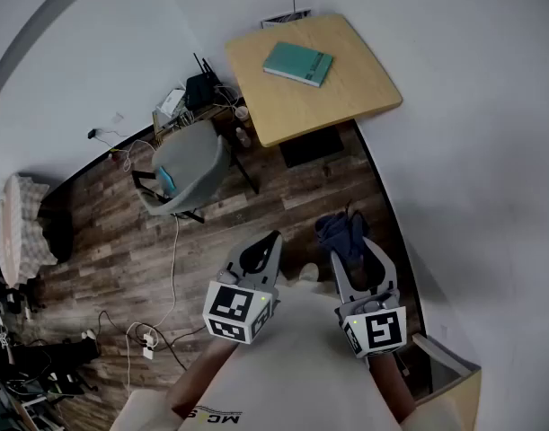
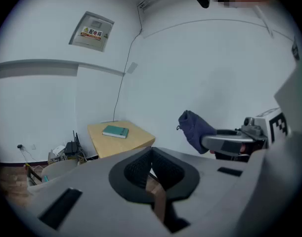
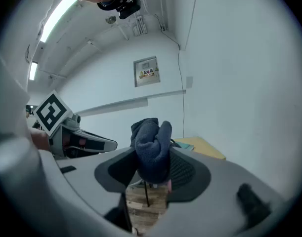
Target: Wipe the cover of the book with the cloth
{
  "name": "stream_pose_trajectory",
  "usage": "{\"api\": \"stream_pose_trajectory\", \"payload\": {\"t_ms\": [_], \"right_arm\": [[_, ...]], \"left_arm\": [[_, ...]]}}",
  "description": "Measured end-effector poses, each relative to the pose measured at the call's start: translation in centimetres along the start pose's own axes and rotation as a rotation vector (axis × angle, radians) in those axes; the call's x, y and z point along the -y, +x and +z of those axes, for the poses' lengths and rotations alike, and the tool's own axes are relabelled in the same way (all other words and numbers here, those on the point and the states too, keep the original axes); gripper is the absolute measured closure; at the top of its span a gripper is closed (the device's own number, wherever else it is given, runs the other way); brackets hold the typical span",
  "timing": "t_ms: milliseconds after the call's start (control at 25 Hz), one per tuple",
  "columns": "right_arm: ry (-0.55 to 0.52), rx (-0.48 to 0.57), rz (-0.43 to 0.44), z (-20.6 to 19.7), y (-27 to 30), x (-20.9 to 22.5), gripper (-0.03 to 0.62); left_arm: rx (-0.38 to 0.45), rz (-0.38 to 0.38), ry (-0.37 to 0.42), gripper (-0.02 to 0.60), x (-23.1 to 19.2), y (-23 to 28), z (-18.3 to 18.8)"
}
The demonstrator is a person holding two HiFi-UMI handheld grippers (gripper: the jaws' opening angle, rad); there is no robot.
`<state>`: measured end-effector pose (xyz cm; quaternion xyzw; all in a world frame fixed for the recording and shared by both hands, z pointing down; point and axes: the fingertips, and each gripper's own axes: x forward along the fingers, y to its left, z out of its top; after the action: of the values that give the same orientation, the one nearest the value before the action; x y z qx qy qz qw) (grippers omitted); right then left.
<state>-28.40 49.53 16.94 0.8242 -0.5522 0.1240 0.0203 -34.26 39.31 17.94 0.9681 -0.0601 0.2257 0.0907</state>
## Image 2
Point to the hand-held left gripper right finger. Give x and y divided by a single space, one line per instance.
210 194

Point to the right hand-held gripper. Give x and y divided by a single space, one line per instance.
264 127

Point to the grey wall electrical box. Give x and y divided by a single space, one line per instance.
91 31

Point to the black wall plug adapter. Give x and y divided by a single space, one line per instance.
19 146

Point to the small white box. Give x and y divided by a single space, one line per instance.
58 150

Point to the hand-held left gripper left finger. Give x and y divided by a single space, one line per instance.
91 194

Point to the grey chair with black frame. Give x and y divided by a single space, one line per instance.
59 169

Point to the teal green mat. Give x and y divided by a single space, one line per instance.
115 131

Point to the dark blue cloth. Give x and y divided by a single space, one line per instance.
195 130

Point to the blank white wall plate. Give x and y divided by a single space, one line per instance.
132 67

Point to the cardboard box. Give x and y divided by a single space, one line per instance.
56 159

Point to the black router with antennas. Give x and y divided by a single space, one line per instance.
71 147

